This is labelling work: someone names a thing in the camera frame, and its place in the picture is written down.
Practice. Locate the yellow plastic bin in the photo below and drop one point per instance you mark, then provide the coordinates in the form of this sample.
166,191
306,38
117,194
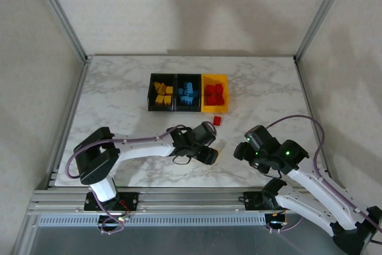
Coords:
225,80

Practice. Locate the yellow lego plate orange print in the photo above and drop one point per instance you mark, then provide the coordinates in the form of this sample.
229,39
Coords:
162,88

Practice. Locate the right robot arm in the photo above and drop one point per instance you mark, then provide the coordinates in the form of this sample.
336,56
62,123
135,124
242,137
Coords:
316,189

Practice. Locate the aluminium frame post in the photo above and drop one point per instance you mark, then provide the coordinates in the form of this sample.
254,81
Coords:
59,13
321,13

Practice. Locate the long blue lego brick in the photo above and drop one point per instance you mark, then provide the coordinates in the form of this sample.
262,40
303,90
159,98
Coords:
186,99

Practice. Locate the aluminium side rail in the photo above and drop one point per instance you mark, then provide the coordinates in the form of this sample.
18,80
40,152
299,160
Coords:
71,117
311,111

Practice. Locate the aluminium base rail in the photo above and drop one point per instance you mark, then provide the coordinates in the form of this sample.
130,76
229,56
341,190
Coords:
191,201

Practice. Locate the black plastic bin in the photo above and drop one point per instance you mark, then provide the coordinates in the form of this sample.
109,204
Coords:
152,102
197,79

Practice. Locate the small controller board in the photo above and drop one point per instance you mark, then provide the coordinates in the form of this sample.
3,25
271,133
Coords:
277,222
123,218

